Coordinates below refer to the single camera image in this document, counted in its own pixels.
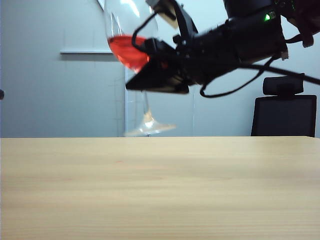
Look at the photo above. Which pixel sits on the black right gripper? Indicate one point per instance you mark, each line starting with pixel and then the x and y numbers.
pixel 207 55

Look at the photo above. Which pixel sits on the clear stemmed wine glass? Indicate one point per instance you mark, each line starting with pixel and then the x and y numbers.
pixel 147 125

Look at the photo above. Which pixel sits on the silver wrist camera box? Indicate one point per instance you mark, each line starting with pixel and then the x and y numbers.
pixel 165 12

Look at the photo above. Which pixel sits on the white diagonal wall rail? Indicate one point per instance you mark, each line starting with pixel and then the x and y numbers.
pixel 100 3

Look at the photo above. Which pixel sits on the red liquid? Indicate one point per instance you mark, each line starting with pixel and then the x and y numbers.
pixel 122 50

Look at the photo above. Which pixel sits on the white horizontal wall rail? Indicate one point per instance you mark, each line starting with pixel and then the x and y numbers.
pixel 85 52

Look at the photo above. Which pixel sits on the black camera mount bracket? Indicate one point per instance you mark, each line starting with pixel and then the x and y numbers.
pixel 186 22

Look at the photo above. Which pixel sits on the white vertical post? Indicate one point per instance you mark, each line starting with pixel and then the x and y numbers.
pixel 126 112

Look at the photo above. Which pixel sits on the black office chair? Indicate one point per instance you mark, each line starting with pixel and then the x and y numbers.
pixel 283 117

